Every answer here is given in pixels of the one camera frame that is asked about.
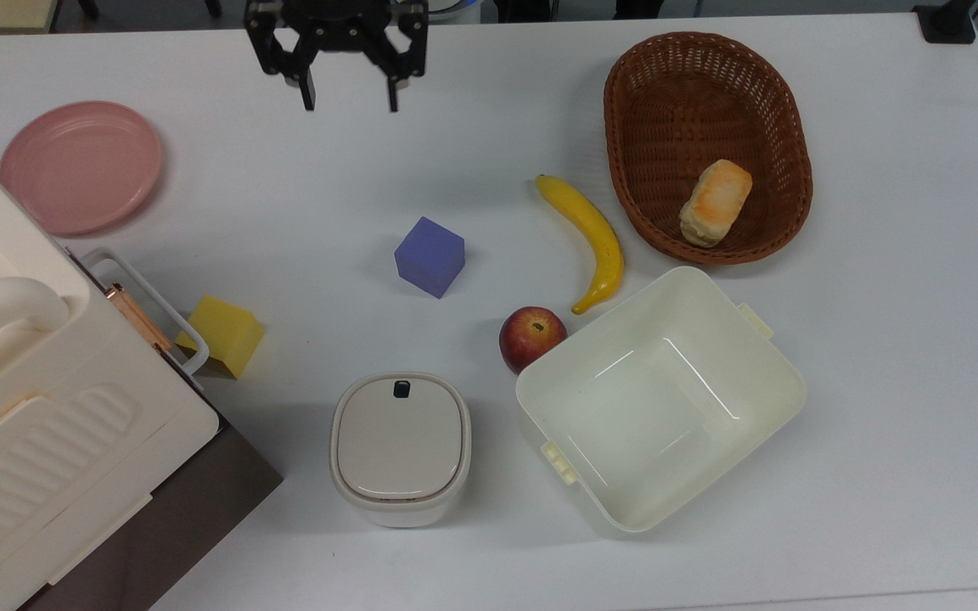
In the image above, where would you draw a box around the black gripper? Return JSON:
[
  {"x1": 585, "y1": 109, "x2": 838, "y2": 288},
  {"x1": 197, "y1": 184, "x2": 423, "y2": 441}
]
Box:
[{"x1": 244, "y1": 0, "x2": 430, "y2": 114}]

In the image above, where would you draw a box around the brown drawer with white handle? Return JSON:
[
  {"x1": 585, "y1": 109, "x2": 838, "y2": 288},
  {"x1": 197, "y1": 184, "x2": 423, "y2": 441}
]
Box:
[{"x1": 63, "y1": 246, "x2": 211, "y2": 393}]

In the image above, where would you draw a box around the purple foam cube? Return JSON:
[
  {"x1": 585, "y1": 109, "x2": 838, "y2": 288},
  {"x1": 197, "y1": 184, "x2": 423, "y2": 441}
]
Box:
[{"x1": 393, "y1": 216, "x2": 467, "y2": 300}]

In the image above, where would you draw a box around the pink plastic plate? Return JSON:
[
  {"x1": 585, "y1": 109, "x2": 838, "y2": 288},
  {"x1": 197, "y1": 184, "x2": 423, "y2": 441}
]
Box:
[{"x1": 0, "y1": 101, "x2": 164, "y2": 237}]

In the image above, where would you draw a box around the yellow foam cube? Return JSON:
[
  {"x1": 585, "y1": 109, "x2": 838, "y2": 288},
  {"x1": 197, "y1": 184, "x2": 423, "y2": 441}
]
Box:
[{"x1": 174, "y1": 294, "x2": 267, "y2": 381}]

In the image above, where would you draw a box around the yellow banana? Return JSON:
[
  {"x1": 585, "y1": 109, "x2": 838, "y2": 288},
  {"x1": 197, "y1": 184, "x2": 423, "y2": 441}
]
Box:
[{"x1": 535, "y1": 173, "x2": 627, "y2": 316}]

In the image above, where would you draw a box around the brown wicker basket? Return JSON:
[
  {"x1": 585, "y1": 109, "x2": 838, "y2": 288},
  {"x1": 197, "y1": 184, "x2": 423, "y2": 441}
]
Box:
[{"x1": 603, "y1": 31, "x2": 815, "y2": 266}]

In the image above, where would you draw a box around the red apple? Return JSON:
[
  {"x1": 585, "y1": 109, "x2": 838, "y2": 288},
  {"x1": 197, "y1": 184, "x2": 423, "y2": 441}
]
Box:
[{"x1": 498, "y1": 305, "x2": 569, "y2": 376}]

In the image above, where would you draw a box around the cream lidded trash can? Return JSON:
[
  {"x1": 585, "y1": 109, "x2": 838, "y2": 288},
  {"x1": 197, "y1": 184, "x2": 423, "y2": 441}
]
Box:
[{"x1": 329, "y1": 371, "x2": 474, "y2": 530}]

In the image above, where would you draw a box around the toasted bread loaf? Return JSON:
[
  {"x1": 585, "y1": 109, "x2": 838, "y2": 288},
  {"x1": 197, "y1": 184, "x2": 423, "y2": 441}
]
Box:
[{"x1": 678, "y1": 159, "x2": 755, "y2": 249}]

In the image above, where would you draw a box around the white square plastic tub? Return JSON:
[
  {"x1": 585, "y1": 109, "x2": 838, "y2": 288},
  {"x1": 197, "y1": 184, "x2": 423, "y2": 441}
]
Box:
[{"x1": 514, "y1": 266, "x2": 809, "y2": 535}]

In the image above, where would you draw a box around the cream toaster oven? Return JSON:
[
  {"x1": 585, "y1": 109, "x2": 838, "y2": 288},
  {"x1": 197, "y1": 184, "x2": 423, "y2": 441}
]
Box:
[{"x1": 0, "y1": 127, "x2": 285, "y2": 611}]

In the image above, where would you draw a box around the copper cabinet door handle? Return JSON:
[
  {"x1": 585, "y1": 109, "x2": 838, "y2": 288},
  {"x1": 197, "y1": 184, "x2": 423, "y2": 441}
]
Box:
[{"x1": 104, "y1": 282, "x2": 175, "y2": 354}]

